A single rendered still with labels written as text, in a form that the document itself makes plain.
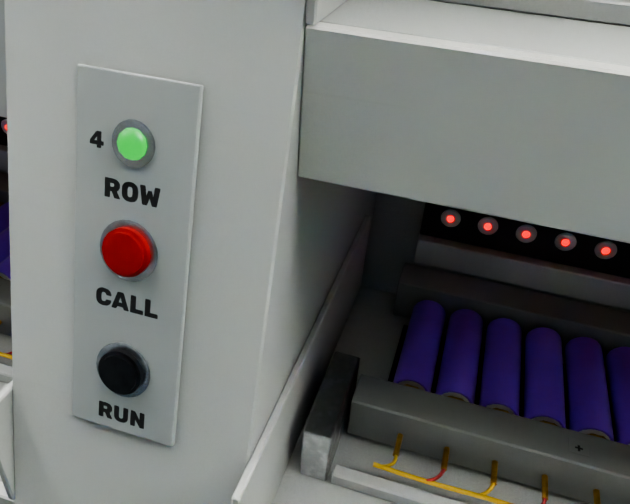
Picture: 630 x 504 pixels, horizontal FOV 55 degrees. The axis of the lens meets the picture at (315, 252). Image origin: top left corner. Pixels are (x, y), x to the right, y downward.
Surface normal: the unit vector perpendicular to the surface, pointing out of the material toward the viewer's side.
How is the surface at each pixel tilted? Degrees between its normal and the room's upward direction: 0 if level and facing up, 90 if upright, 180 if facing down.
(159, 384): 90
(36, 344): 90
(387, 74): 106
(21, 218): 90
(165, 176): 90
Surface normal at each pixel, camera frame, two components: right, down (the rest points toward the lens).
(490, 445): -0.29, 0.53
